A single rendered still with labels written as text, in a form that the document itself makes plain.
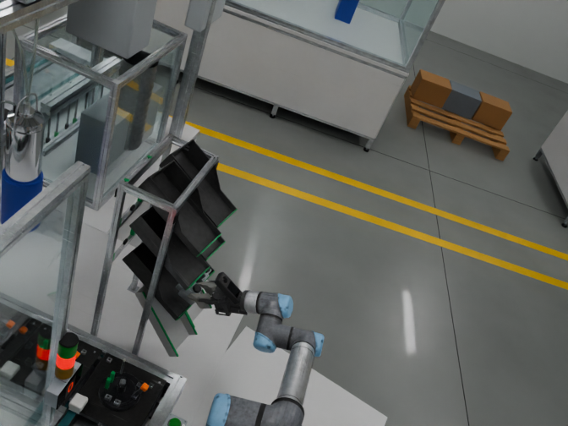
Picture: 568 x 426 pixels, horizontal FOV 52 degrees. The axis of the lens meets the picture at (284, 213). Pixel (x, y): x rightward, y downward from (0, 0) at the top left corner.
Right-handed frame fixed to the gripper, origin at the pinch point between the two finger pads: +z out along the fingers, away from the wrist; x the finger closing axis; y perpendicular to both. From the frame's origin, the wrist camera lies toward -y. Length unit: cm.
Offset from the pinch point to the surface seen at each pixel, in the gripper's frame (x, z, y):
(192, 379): -7.2, 7.6, 42.6
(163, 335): -8.8, 11.9, 16.7
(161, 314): -1.8, 15.2, 13.3
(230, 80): 344, 141, 80
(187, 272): -1.5, -0.7, -9.2
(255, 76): 349, 116, 77
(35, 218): -59, -14, -77
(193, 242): -2.6, -7.2, -24.2
